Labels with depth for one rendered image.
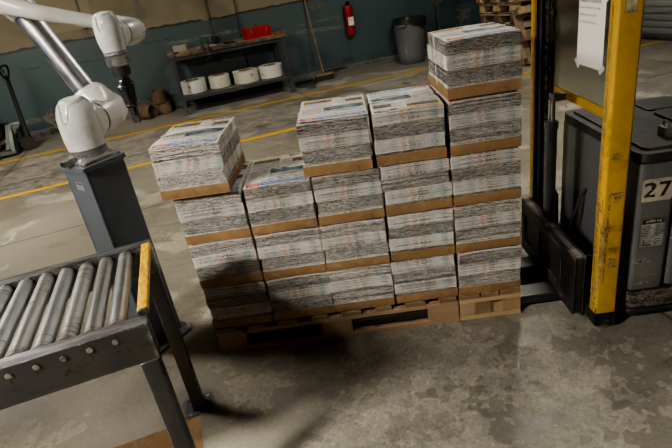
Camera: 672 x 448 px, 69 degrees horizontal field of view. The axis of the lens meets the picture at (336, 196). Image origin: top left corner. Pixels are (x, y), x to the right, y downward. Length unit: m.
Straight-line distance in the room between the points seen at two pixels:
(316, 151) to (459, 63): 0.65
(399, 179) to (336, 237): 0.37
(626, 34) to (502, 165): 0.63
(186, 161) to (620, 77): 1.62
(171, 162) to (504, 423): 1.60
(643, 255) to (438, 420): 1.09
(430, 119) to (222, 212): 0.94
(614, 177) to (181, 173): 1.68
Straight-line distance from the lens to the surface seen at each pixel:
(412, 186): 2.08
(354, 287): 2.29
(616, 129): 2.06
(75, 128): 2.33
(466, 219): 2.19
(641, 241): 2.37
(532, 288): 2.58
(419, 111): 1.98
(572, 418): 2.12
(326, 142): 1.99
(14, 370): 1.55
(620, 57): 1.99
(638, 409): 2.21
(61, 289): 1.82
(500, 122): 2.08
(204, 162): 2.04
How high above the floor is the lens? 1.56
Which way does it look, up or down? 24 degrees down
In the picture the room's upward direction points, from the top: 9 degrees counter-clockwise
